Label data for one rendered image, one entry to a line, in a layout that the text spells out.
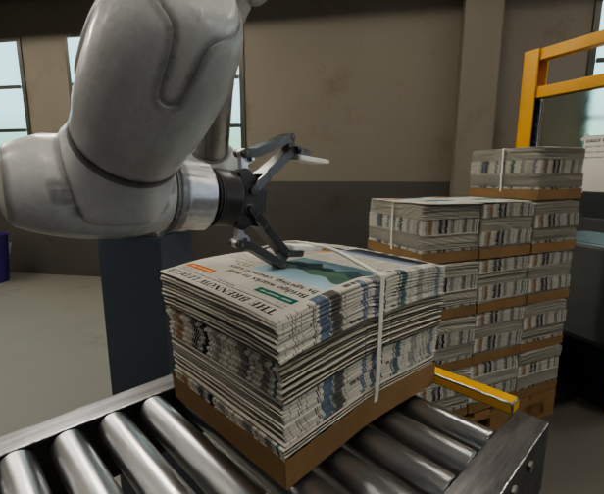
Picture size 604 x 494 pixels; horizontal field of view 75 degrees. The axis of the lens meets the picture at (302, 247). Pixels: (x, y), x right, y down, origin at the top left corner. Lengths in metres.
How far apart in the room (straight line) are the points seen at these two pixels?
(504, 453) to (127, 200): 0.58
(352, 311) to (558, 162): 1.62
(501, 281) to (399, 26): 2.82
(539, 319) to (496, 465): 1.52
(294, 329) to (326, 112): 3.62
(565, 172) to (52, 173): 1.96
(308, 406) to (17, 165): 0.40
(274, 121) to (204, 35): 3.78
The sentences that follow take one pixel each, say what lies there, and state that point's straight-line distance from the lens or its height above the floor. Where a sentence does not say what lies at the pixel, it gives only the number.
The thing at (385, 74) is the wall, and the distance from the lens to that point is 4.03.
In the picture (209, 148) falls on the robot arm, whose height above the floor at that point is 1.25.
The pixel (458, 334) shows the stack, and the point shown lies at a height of 0.53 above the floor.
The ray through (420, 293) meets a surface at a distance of 0.67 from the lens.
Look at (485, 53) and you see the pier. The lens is 3.99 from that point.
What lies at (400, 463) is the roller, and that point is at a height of 0.79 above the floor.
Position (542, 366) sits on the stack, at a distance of 2.27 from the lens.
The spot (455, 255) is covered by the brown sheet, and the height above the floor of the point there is 0.86.
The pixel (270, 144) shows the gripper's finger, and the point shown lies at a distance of 0.57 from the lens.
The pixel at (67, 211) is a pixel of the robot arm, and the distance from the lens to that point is 0.42.
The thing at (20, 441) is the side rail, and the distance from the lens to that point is 0.75.
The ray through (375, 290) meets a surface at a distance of 0.56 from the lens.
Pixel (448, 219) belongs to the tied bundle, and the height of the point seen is 1.01.
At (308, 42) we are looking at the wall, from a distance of 4.16.
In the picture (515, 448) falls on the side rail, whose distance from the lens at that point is 0.69.
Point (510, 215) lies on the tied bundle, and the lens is 1.83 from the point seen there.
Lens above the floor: 1.18
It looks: 11 degrees down
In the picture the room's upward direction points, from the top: straight up
